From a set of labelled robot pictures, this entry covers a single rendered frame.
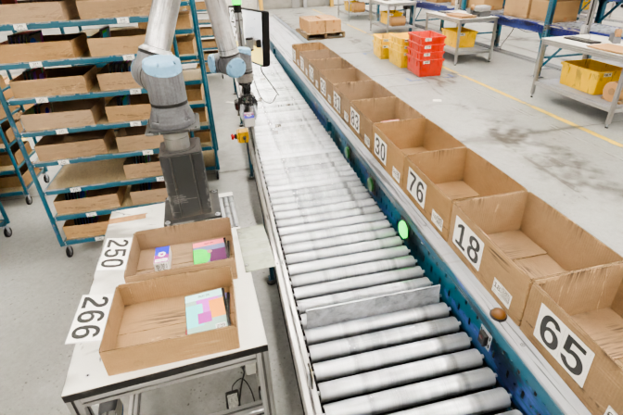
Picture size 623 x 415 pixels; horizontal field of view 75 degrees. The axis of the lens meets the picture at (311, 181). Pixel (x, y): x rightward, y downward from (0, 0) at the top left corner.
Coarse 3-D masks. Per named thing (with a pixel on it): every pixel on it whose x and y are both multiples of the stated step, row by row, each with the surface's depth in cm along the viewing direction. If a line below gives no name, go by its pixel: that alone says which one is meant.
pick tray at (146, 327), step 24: (120, 288) 138; (144, 288) 140; (168, 288) 142; (192, 288) 145; (216, 288) 147; (120, 312) 136; (144, 312) 138; (168, 312) 138; (120, 336) 129; (144, 336) 129; (168, 336) 129; (192, 336) 118; (216, 336) 120; (120, 360) 116; (144, 360) 118; (168, 360) 120
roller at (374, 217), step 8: (360, 216) 186; (368, 216) 186; (376, 216) 186; (384, 216) 187; (304, 224) 182; (312, 224) 182; (320, 224) 182; (328, 224) 182; (336, 224) 183; (344, 224) 183; (352, 224) 184; (280, 232) 179; (288, 232) 179; (296, 232) 180; (304, 232) 180
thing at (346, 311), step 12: (420, 288) 136; (432, 288) 137; (360, 300) 132; (372, 300) 133; (384, 300) 135; (396, 300) 136; (408, 300) 137; (420, 300) 138; (432, 300) 140; (312, 312) 130; (324, 312) 131; (336, 312) 132; (348, 312) 134; (360, 312) 135; (372, 312) 136; (384, 312) 137; (312, 324) 133; (324, 324) 134
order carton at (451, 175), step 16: (416, 160) 174; (432, 160) 176; (448, 160) 177; (464, 160) 179; (480, 160) 168; (432, 176) 179; (448, 176) 181; (464, 176) 181; (480, 176) 170; (496, 176) 159; (432, 192) 151; (448, 192) 175; (464, 192) 174; (480, 192) 171; (496, 192) 160; (512, 192) 142; (432, 208) 153; (448, 208) 141; (432, 224) 155; (448, 224) 143
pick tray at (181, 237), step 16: (192, 224) 169; (208, 224) 171; (224, 224) 172; (144, 240) 166; (160, 240) 169; (176, 240) 170; (192, 240) 172; (208, 240) 173; (128, 256) 151; (144, 256) 165; (176, 256) 164; (192, 256) 164; (128, 272) 146; (144, 272) 156; (160, 272) 143; (176, 272) 144
